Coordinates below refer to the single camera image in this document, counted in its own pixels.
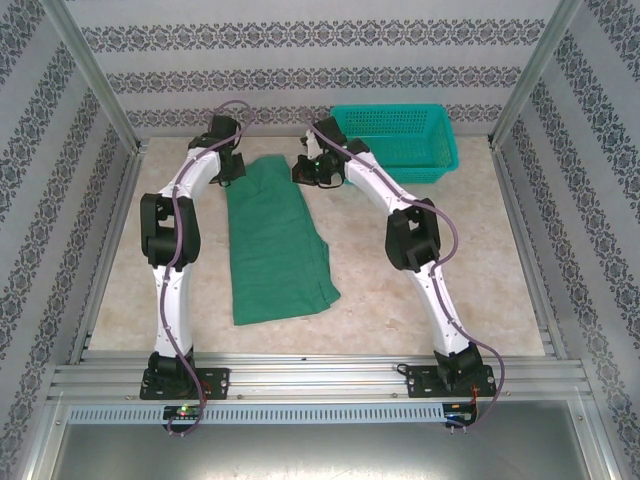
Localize green long pants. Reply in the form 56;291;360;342
225;155;343;327

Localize teal plastic mesh basket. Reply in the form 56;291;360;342
329;103;461;185

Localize small circuit board green light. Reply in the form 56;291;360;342
162;404;206;420

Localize grey sheet metal shelf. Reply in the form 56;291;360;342
47;423;609;480

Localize small circuit board blue light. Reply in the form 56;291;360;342
444;402;479;427

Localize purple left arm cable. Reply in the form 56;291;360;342
167;99;256;439

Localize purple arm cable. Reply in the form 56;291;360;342
167;99;256;439
304;110;504;434

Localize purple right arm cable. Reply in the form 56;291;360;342
304;110;504;434

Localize aluminium frame post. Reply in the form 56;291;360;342
42;0;147;152
490;0;587;147

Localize aluminium mounting rail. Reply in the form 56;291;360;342
49;352;586;402

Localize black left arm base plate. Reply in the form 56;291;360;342
139;367;231;401

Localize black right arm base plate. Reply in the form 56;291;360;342
405;363;499;400

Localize slotted grey cable duct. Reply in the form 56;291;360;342
67;403;447;425

